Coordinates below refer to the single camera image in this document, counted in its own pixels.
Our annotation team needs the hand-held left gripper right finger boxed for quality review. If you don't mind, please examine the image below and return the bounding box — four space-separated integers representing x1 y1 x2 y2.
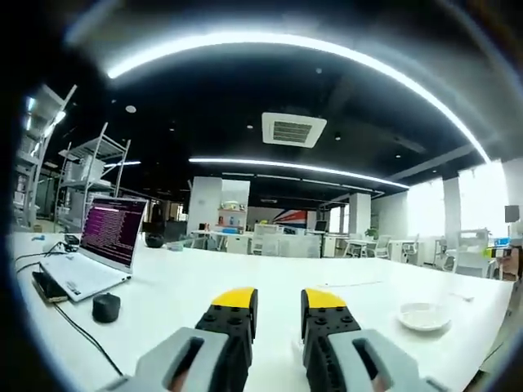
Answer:
301 287 450 392

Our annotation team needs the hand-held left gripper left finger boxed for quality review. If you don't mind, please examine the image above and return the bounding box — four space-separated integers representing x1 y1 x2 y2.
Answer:
97 286 259 392

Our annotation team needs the white coffee tray saucer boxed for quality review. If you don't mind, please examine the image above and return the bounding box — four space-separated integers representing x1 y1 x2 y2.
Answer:
397 302 452 331

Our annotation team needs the white tabletop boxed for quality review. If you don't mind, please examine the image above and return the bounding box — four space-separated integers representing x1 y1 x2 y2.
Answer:
8 231 516 392

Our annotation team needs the black round device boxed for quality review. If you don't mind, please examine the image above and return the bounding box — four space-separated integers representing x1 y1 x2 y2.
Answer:
92 292 122 323

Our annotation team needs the white laptop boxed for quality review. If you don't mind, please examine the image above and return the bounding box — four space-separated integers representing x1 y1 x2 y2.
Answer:
38 196 149 303

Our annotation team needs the white office chair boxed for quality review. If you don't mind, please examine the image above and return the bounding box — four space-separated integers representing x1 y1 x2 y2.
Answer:
443 229 491 278

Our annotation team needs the straight ceiling light strip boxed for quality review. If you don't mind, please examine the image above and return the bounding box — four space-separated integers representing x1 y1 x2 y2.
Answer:
188 157 411 189

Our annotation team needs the black smartphone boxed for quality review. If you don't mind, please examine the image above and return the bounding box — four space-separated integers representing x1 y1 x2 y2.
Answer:
31 270 69 304

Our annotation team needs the ceiling air conditioner vent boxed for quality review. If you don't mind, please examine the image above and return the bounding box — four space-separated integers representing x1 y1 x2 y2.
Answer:
261 111 329 149

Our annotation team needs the tall metal shelving rack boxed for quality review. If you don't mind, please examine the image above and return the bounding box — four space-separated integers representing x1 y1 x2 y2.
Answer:
11 83 78 229

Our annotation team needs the curved ceiling light strip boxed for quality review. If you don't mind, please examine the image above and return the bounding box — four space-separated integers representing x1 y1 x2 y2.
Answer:
106 31 493 163

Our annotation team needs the black cable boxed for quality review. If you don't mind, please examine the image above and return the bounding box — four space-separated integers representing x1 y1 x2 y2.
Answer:
52 302 124 376

